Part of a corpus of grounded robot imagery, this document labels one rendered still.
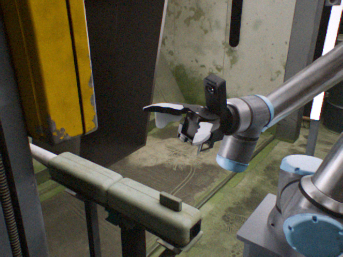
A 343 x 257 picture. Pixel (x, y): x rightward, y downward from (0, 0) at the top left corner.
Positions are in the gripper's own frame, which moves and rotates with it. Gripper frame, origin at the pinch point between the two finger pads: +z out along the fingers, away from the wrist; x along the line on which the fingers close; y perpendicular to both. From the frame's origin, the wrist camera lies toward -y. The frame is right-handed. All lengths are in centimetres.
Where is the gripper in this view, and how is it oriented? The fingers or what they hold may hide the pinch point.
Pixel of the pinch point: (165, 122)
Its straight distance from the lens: 62.9
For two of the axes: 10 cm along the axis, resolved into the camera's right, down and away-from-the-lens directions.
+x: -6.6, -4.6, 5.9
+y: -2.3, 8.7, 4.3
